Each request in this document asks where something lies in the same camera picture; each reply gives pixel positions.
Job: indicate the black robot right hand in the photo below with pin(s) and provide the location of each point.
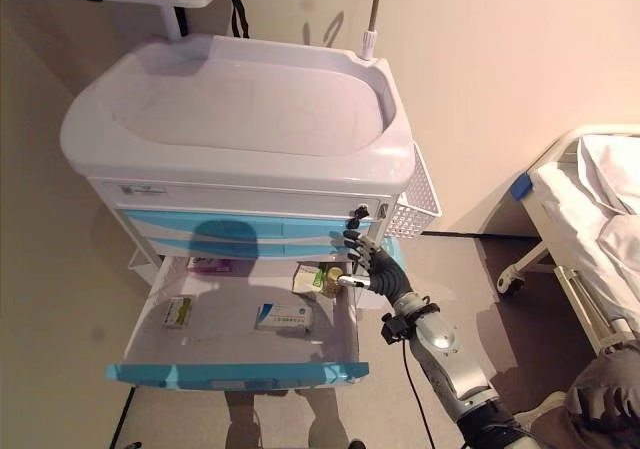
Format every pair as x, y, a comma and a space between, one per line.
387, 274

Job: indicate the blue-fronted cart drawer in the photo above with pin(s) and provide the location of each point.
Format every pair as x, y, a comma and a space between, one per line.
225, 339

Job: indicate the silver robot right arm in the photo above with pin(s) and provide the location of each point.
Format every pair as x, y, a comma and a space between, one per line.
445, 339

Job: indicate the white medicine box green edge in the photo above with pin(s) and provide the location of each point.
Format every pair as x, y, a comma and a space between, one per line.
306, 278

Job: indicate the blue and white medicine box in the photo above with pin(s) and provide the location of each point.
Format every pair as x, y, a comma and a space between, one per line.
282, 317

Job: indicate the pink medicine box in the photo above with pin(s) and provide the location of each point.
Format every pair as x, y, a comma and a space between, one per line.
210, 265

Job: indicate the green and white medicine box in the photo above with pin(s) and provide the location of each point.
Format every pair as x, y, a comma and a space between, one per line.
176, 313

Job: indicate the light blue lidded waste bin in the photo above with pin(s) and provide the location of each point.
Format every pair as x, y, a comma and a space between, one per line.
395, 249

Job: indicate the yellow pill bottle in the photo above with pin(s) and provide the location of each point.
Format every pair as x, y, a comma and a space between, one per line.
334, 281

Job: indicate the silver cart latch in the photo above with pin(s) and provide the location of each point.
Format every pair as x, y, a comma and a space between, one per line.
383, 211

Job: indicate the black key bunch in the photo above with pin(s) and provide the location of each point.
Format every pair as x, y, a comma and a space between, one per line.
357, 216

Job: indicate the white lattice side basket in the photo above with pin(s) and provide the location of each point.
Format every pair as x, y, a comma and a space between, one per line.
415, 214

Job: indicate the blue bed corner bumper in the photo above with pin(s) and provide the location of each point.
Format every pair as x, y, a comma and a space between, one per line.
521, 185

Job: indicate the white bed sheet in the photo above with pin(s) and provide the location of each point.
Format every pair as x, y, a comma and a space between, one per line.
600, 209

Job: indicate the metal IV pole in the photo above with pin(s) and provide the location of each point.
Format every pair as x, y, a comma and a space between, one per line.
370, 39

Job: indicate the white and blue medical cart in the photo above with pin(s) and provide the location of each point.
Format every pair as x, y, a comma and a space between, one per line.
225, 99

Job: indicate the person in grey-brown clothes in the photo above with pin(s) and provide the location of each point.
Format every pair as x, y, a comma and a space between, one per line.
600, 404

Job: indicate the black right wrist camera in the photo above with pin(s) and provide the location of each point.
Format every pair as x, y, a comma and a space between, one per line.
397, 326

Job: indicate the white hospital bed frame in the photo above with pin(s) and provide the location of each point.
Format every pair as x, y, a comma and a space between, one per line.
560, 279

